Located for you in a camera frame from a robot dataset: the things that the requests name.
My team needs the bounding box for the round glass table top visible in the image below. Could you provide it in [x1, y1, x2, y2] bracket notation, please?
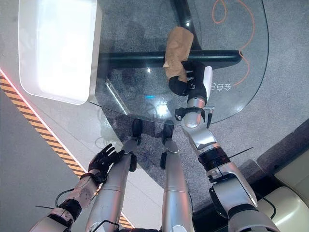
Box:
[88, 0, 270, 126]

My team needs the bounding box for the black thin cable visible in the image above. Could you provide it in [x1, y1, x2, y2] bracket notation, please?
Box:
[261, 0, 270, 49]

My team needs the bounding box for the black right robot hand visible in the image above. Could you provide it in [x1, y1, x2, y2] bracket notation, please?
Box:
[168, 60, 213, 100]

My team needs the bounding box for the silver robot leg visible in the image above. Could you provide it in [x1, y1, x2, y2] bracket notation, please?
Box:
[160, 123, 194, 232]
[84, 118, 142, 232]

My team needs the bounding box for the brown cloth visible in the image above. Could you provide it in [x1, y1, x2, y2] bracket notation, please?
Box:
[162, 26, 195, 82]

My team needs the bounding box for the silver left robot leg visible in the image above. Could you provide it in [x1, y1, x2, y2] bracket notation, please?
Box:
[84, 118, 142, 232]

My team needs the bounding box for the white rectangular basket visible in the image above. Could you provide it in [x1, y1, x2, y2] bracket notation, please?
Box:
[18, 0, 103, 105]

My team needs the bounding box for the black table base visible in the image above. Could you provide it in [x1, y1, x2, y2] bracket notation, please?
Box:
[100, 0, 240, 69]

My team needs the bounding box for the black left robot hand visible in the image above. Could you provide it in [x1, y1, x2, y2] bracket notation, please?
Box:
[88, 143, 125, 176]

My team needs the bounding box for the beige sofa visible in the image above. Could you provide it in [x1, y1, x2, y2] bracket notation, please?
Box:
[255, 142, 309, 232]

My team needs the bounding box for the black yellow striped floor tape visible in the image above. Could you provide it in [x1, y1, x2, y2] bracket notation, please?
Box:
[0, 72, 132, 229]

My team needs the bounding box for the orange cable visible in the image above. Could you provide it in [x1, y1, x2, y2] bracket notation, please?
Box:
[211, 0, 256, 86]

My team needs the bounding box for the silver right robot leg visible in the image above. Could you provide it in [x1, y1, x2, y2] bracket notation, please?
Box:
[160, 123, 194, 232]

